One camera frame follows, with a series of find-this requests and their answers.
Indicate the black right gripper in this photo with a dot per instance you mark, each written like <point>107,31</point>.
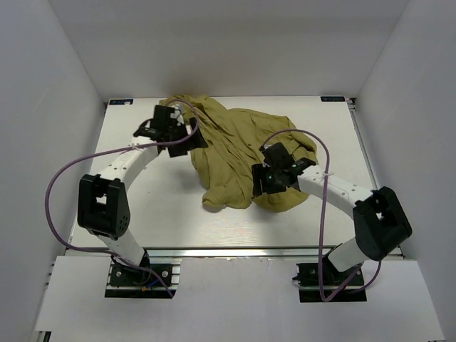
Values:
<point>259,172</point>

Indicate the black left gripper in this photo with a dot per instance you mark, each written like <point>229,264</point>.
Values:
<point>195,142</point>

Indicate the olive green jacket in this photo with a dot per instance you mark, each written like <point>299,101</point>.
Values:
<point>234,137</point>

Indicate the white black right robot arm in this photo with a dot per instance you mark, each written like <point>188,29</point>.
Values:
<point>380,223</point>

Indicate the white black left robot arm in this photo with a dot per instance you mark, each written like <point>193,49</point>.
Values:
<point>103,208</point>

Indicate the blue label left corner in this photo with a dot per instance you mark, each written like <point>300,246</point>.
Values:
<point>120,102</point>

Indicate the blue label corner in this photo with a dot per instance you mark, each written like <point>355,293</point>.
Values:
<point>120,102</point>
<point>332,99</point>

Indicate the blue label right corner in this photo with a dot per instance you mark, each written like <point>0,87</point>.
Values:
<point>332,99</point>

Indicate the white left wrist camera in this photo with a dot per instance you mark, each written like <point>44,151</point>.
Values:
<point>177,115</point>

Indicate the aluminium front rail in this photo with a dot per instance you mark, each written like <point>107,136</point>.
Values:
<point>232,252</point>

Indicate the aluminium rail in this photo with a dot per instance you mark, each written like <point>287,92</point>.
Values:
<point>351,103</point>
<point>232,252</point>

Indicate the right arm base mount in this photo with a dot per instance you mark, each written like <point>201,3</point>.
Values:
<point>307,282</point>

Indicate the aluminium right side rail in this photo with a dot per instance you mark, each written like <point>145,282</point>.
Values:
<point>351,103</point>

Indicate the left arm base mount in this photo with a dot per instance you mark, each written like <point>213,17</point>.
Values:
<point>124,282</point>

